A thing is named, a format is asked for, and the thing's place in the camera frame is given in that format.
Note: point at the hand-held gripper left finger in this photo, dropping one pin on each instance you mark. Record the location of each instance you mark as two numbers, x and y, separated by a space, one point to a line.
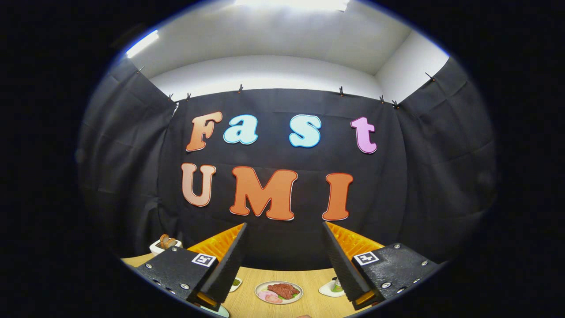
229 265

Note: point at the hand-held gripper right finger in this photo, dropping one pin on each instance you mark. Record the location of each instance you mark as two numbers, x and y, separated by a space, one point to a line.
342 265

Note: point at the green drink bottle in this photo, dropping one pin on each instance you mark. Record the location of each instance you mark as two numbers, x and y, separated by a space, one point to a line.
337 287

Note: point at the white divided dish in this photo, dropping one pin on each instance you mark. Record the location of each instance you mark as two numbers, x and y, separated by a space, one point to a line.
235 288

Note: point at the small white tray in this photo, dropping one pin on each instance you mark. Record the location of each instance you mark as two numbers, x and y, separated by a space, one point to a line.
326 289

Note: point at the white plate with food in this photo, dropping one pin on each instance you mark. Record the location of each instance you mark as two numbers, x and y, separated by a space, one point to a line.
262 288

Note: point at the pale blue plate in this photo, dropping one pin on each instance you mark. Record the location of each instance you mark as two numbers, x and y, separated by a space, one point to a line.
220 312

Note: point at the pink ham slices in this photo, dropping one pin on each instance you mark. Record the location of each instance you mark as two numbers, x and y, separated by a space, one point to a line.
269 297

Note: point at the brown grilled steak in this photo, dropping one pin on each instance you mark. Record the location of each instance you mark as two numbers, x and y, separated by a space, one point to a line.
283 290

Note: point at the toasted bread slice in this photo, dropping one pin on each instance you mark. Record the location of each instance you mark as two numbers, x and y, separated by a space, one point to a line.
167 241

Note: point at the white toaster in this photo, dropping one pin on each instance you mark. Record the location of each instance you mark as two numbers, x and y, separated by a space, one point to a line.
156 248

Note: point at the row of black cloth clips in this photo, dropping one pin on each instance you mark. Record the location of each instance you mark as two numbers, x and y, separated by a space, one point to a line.
240 88

